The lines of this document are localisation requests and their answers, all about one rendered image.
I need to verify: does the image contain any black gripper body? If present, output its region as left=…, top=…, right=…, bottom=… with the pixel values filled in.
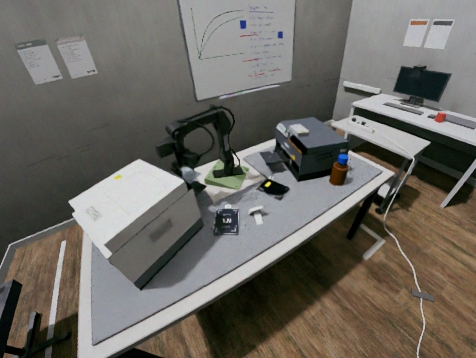
left=170, top=152, right=190, bottom=171

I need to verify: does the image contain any brown bottle with blue cap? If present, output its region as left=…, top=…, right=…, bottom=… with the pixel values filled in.
left=329, top=154, right=349, bottom=186

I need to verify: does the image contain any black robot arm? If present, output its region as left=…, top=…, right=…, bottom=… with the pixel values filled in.
left=155, top=109, right=244, bottom=178

